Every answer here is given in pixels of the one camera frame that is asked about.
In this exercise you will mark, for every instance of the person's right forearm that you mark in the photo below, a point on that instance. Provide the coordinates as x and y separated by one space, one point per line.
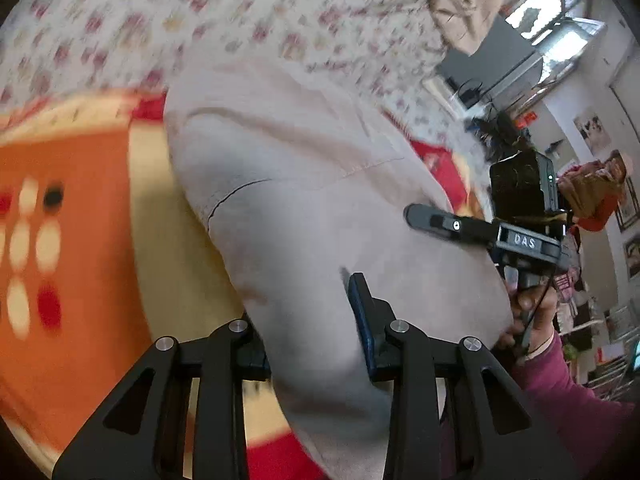
560 400

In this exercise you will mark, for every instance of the floral quilt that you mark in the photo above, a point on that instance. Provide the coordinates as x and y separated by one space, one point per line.
200 10

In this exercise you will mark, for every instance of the wall poster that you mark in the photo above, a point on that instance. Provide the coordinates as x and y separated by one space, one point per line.
592 130

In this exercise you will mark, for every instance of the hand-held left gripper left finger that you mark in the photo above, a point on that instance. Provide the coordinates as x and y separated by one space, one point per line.
252 355

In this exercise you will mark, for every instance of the orange red printed blanket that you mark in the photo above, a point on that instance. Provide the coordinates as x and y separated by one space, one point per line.
75 360

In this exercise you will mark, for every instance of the beige jacket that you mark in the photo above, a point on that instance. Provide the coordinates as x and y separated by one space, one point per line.
310 210

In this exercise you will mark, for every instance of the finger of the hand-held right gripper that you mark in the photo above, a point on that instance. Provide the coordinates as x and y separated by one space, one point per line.
450 225

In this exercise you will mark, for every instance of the window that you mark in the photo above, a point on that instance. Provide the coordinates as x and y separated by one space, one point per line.
555 0

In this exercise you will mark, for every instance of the red brown hanging clothes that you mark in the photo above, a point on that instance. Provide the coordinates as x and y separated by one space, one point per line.
595 190

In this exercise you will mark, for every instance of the beige crumpled cloth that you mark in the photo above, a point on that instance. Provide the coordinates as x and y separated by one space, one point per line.
465 5

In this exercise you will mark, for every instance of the person's right hand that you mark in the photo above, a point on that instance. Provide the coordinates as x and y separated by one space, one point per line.
540 310

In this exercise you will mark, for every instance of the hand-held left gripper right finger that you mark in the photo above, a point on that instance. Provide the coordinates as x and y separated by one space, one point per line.
359 305

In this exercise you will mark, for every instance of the grey flat panel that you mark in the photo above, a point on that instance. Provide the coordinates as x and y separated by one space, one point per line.
490 55

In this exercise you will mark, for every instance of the framed wall picture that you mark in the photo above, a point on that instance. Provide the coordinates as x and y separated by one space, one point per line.
629 207

